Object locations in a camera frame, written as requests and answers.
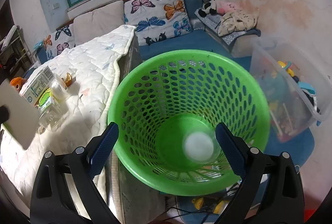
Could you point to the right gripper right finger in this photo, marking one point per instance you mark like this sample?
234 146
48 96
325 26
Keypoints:
270 190

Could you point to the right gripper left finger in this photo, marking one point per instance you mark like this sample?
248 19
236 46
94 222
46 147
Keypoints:
51 201

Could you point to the green label plastic bottle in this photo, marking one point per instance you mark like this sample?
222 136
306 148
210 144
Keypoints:
50 110

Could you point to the white milk carton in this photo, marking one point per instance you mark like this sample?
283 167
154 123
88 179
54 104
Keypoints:
36 85

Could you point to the small clear plastic container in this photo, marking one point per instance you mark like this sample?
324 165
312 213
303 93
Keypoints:
59 88

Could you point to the clear plastic toy bin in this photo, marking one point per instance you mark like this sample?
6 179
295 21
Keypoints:
297 93

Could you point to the green perforated waste basket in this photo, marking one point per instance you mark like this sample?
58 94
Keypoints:
175 94

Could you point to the white quilted blanket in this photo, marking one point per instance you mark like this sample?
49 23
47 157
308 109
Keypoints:
95 68

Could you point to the metal storage shelf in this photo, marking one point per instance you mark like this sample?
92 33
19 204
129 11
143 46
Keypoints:
16 58

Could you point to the left butterfly print pillow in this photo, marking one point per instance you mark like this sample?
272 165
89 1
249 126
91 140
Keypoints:
56 42

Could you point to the butterfly print pillow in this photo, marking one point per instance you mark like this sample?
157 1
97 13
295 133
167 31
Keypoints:
157 20
56 42

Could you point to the blue sofa mattress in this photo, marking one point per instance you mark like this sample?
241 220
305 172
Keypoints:
235 46

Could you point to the beige plain pillow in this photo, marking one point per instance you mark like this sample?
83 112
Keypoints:
98 22

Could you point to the spotted beige cloth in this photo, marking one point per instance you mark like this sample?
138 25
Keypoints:
238 20

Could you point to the pink plush toy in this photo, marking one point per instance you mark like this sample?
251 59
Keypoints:
224 7

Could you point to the right butterfly print pillow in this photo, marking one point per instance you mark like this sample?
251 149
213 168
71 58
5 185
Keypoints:
157 20

